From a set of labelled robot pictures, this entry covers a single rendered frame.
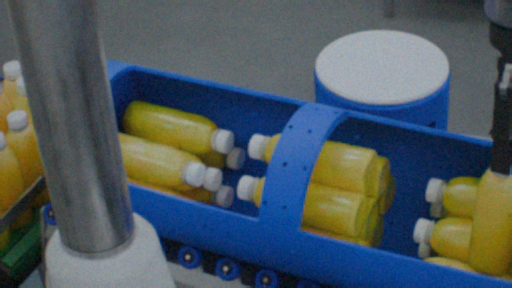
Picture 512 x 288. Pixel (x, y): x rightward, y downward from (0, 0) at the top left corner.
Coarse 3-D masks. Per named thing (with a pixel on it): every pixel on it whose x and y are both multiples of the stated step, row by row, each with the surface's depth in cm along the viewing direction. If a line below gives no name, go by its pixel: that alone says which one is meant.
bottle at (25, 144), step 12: (12, 132) 179; (24, 132) 179; (12, 144) 179; (24, 144) 179; (36, 144) 181; (24, 156) 180; (36, 156) 182; (24, 168) 182; (36, 168) 183; (24, 180) 183; (48, 192) 187; (36, 204) 187
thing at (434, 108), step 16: (448, 80) 197; (320, 96) 198; (336, 96) 194; (432, 96) 192; (448, 96) 200; (368, 112) 191; (384, 112) 190; (400, 112) 190; (416, 112) 192; (432, 112) 194; (448, 112) 204; (432, 128) 198
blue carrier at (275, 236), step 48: (144, 96) 183; (192, 96) 177; (240, 96) 170; (240, 144) 178; (288, 144) 148; (384, 144) 165; (432, 144) 159; (480, 144) 148; (144, 192) 155; (288, 192) 145; (192, 240) 158; (240, 240) 151; (288, 240) 147; (336, 240) 144; (384, 240) 166
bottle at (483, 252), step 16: (496, 176) 133; (480, 192) 135; (496, 192) 132; (480, 208) 135; (496, 208) 133; (480, 224) 137; (496, 224) 135; (480, 240) 138; (496, 240) 136; (480, 256) 139; (496, 256) 138; (480, 272) 141; (496, 272) 140
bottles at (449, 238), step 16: (208, 160) 174; (224, 160) 173; (240, 160) 174; (208, 176) 165; (176, 192) 169; (192, 192) 172; (208, 192) 172; (224, 192) 172; (384, 192) 161; (368, 208) 154; (384, 208) 163; (432, 208) 160; (368, 224) 157; (384, 224) 165; (432, 224) 152; (448, 224) 150; (464, 224) 149; (352, 240) 149; (368, 240) 160; (416, 240) 153; (432, 240) 151; (448, 240) 149; (464, 240) 148; (432, 256) 158; (448, 256) 150; (464, 256) 148
